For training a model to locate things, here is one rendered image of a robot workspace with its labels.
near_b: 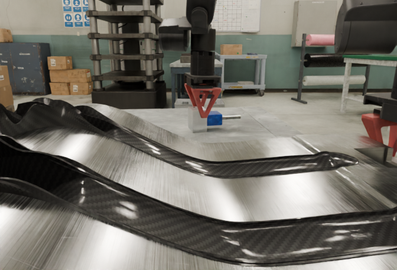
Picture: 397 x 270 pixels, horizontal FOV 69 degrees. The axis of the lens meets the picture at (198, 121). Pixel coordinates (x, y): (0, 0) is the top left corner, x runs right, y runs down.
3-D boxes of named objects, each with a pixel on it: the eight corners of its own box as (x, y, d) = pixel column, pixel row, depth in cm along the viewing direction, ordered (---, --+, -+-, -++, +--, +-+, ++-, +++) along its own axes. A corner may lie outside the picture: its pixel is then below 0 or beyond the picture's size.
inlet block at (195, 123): (236, 124, 77) (236, 104, 76) (243, 129, 72) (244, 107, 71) (188, 127, 74) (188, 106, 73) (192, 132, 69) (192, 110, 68)
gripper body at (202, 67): (194, 85, 64) (194, 51, 62) (184, 80, 73) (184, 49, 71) (221, 85, 65) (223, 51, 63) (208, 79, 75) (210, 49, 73)
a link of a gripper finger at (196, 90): (192, 120, 66) (193, 79, 64) (185, 113, 73) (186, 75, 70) (220, 119, 68) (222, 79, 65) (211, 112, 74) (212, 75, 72)
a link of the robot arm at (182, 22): (207, 9, 57) (211, -8, 63) (150, 9, 58) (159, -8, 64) (208, 61, 65) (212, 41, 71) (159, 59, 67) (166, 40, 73)
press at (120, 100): (168, 100, 569) (165, -13, 519) (156, 119, 419) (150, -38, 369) (120, 100, 570) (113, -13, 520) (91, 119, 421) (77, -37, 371)
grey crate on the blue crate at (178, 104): (222, 109, 385) (223, 98, 381) (224, 116, 345) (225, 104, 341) (176, 109, 386) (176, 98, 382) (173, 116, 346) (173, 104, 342)
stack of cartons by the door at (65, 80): (94, 93, 670) (91, 55, 650) (88, 95, 638) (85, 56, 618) (57, 93, 671) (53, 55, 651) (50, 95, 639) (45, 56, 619)
